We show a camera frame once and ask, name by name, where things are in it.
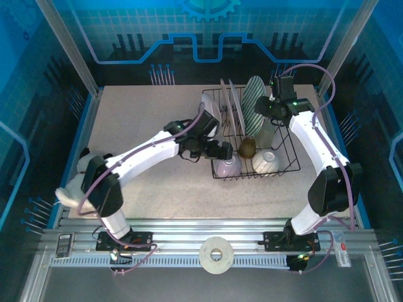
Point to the white plush cat toy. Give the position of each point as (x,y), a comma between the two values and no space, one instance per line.
(69,196)

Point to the white tag with red mark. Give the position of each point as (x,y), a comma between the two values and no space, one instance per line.
(343,251)

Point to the amber glass cup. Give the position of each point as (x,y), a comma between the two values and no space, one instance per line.
(247,148)

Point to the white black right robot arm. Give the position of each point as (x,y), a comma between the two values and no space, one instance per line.
(315,141)

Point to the frosted plastic tumbler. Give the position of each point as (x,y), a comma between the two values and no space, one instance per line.
(267,135)

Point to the small black display module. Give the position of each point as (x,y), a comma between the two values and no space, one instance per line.
(65,245)

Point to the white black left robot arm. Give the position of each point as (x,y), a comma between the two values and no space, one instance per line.
(141,154)

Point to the aluminium rail beam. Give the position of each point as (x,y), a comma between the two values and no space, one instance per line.
(189,231)

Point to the plate with colourful squiggle rim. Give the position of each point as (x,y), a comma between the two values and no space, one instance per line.
(211,105)

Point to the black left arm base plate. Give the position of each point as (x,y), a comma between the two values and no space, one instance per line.
(105,242)

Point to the lavender ceramic bowl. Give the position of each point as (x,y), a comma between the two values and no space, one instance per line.
(228,168)

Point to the white tape roll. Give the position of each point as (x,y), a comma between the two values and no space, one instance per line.
(207,261)

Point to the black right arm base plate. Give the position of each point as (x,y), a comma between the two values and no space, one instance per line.
(274,242)

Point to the aluminium frame post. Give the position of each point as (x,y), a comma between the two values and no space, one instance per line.
(343,53)
(74,53)

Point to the white plate with grey rings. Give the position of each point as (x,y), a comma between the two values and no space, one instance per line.
(237,110)

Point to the white ribbed ceramic bowl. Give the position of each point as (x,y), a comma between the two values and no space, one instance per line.
(266,162)

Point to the green striped plate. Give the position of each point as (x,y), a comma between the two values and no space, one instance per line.
(253,104)

